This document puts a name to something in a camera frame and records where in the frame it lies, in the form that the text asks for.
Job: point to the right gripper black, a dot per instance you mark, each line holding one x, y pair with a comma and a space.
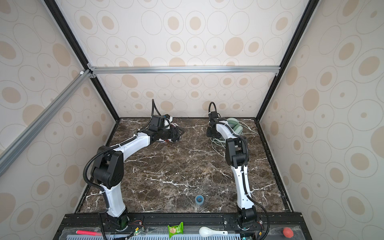
209, 134

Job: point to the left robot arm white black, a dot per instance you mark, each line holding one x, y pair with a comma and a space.
105, 171

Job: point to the left diagonal aluminium rail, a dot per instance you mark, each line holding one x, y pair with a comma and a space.
27, 136

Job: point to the white ceramic spoon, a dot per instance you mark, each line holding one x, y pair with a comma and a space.
207, 232

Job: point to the white black headphones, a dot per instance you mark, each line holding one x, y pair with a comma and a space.
166, 132

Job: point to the green snack packet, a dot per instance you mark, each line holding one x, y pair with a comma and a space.
176, 230

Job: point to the horizontal aluminium rail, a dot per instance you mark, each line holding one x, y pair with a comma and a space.
185, 70

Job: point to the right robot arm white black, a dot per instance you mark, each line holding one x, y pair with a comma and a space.
237, 156

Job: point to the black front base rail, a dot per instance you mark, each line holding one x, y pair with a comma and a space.
154, 226

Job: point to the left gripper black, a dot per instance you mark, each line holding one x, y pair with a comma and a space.
173, 135

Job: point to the green headphones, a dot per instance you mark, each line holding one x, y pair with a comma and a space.
235, 125

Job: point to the blue tape roll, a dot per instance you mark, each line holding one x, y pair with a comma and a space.
199, 199

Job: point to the red ball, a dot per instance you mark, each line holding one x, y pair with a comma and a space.
288, 233

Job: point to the pink marker pen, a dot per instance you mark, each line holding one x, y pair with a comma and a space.
88, 233

